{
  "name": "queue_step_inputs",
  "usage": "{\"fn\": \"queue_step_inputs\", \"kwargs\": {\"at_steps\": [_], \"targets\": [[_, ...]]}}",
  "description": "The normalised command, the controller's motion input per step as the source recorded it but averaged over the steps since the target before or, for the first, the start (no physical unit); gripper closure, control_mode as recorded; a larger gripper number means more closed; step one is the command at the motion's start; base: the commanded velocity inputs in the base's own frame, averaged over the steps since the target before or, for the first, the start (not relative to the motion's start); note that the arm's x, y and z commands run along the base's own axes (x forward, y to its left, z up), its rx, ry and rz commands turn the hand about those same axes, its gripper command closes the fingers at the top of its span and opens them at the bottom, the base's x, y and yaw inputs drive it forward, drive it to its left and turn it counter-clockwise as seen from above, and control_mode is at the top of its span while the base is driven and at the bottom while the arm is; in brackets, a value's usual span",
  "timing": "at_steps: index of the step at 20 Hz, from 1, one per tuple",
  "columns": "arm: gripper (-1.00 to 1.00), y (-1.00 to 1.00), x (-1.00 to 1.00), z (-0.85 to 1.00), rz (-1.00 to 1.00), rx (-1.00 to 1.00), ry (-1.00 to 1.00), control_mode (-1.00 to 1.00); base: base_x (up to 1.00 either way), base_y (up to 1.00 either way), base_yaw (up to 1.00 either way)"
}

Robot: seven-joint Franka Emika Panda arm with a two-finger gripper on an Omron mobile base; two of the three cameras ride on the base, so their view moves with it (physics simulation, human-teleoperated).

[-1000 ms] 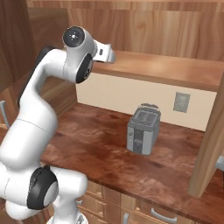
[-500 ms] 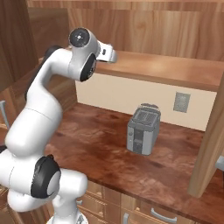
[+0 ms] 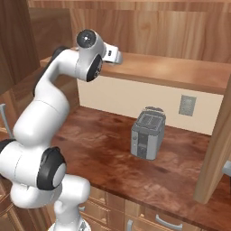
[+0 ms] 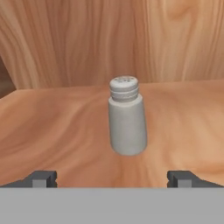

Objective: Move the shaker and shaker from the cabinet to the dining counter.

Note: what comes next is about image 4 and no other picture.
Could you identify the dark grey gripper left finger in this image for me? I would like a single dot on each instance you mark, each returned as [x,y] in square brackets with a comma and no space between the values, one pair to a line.
[40,178]

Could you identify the white shaker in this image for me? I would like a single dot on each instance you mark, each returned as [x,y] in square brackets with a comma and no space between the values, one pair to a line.
[127,122]

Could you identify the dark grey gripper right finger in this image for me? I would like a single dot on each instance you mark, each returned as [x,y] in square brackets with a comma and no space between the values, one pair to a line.
[182,178]

